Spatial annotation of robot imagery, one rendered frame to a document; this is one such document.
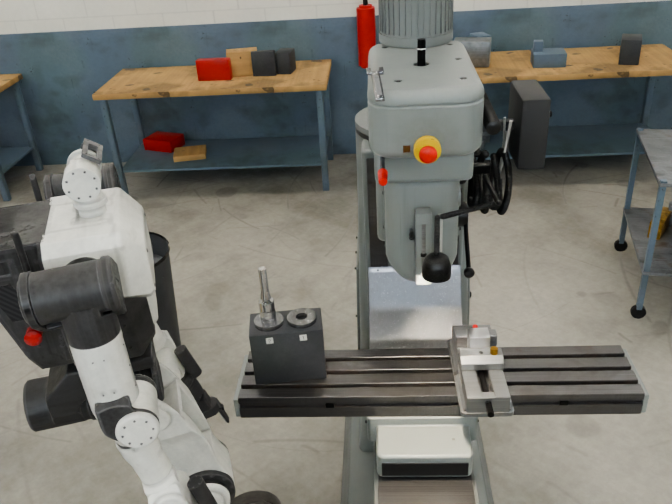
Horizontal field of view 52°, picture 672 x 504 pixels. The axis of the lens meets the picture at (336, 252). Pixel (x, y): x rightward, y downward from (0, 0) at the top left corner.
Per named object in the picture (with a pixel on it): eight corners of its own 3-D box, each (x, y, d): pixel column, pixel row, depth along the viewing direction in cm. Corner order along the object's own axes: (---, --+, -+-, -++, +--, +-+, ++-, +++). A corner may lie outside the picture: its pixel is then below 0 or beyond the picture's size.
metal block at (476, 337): (489, 353, 205) (490, 337, 202) (469, 354, 205) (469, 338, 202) (486, 343, 209) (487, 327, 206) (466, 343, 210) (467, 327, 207)
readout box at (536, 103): (548, 169, 199) (556, 98, 188) (516, 170, 199) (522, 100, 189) (534, 144, 216) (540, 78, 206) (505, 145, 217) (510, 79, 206)
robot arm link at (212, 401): (180, 435, 188) (159, 407, 181) (180, 411, 196) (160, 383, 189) (222, 418, 187) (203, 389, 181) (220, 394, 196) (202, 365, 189)
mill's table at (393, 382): (648, 414, 202) (653, 394, 198) (233, 418, 210) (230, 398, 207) (623, 364, 222) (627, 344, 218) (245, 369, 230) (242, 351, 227)
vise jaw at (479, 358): (503, 369, 200) (504, 359, 198) (460, 371, 201) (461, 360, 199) (499, 356, 205) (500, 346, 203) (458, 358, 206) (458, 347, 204)
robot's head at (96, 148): (59, 186, 126) (75, 150, 124) (62, 169, 133) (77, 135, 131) (92, 198, 129) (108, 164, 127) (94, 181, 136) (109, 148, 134)
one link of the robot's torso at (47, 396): (34, 446, 147) (10, 382, 138) (40, 407, 157) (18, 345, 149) (166, 417, 152) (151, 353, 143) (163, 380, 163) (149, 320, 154)
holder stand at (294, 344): (326, 378, 212) (322, 326, 202) (255, 385, 211) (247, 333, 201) (324, 354, 222) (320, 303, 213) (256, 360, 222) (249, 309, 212)
